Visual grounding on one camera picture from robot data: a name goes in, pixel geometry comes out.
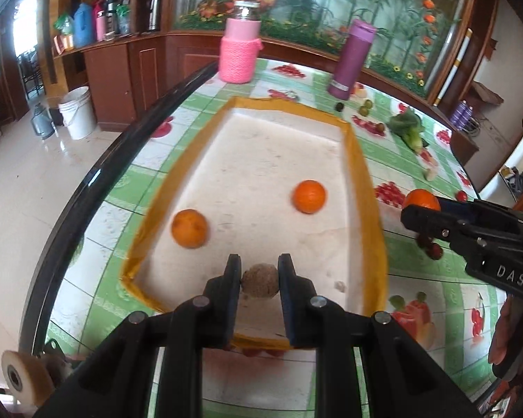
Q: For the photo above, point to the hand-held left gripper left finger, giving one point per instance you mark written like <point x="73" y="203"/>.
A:
<point x="232" y="287"/>

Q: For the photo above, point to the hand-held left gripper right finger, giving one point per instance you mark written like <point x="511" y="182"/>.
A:
<point x="286" y="287"/>

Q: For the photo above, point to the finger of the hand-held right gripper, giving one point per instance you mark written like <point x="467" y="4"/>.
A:
<point x="422" y="222"/>
<point x="462" y="211"/>

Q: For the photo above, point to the bright orange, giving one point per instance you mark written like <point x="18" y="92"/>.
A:
<point x="309" y="196"/>
<point x="419" y="200"/>

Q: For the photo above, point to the white foam tray yellow tape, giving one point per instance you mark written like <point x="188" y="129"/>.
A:
<point x="266" y="161"/>

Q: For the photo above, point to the person's right hand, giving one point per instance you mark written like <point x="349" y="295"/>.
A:
<point x="505" y="339"/>

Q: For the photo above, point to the red cherry tomato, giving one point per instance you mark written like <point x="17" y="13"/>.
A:
<point x="461" y="195"/>

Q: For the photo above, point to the small beige ginger piece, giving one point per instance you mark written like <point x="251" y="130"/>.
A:
<point x="431" y="173"/>

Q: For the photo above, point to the fruit print tablecloth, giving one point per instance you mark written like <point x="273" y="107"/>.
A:
<point x="401" y="270"/>

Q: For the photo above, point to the pale orange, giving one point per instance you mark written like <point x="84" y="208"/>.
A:
<point x="190" y="228"/>

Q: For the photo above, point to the green leafy vegetable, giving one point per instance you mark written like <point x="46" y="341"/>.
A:
<point x="409" y="130"/>

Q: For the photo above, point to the purple bottle pack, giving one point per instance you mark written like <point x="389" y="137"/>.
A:
<point x="462" y="115"/>

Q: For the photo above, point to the small brown round fruit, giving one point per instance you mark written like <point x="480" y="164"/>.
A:
<point x="379" y="128"/>

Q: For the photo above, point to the small green round fruit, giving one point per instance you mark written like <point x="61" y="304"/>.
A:
<point x="365" y="111"/>
<point x="368" y="102"/>

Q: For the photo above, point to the small dark round fruit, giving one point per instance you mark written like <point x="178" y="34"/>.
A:
<point x="340" y="107"/>

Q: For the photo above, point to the white rolled scroll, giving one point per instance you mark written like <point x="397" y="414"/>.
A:
<point x="455" y="65"/>

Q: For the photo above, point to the purple bottle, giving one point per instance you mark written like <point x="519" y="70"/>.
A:
<point x="351" y="61"/>

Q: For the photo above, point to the tape roll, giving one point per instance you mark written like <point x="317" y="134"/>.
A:
<point x="19" y="379"/>

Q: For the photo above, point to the brown wooden cabinet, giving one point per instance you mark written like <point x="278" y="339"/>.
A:
<point x="122" y="82"/>

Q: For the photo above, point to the white plastic bucket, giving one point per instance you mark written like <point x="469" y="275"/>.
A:
<point x="76" y="113"/>

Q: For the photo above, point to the pink knitted sleeve jar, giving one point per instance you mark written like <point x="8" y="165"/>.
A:
<point x="239" y="52"/>

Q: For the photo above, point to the grey kettle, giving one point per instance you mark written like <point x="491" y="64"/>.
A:
<point x="41" y="121"/>

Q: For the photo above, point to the black steel thermos flask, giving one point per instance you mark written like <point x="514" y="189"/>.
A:
<point x="154" y="8"/>

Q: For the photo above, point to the pink thermos jug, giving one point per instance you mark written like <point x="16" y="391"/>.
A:
<point x="100" y="24"/>

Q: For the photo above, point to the blue thermos jug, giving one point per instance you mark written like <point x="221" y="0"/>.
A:
<point x="83" y="24"/>

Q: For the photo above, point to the floral wall mural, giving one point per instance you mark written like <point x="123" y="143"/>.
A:
<point x="314" y="0"/>

